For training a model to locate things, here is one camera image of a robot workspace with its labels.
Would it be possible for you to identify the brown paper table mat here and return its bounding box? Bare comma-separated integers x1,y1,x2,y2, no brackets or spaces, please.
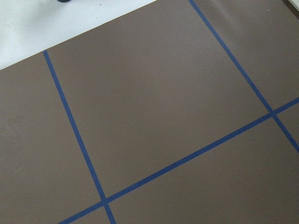
0,0,299,224

